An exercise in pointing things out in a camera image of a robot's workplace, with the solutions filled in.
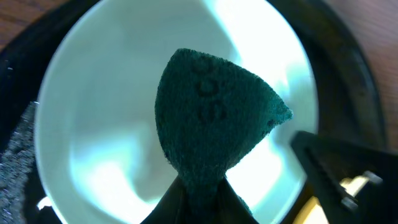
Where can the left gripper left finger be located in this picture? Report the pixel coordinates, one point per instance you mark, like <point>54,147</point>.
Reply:
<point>172,206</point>

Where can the yellow plate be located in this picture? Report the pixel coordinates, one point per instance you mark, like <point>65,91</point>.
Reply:
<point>312,212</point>

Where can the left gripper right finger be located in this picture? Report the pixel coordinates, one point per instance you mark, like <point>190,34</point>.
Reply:
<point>229,207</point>

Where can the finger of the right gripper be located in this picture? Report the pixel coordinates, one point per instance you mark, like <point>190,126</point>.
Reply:
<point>327,161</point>

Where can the black round tray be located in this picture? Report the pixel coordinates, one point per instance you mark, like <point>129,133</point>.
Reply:
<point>333,53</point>

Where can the green yellow scrub sponge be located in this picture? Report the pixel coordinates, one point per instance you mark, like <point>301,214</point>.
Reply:
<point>209,114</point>

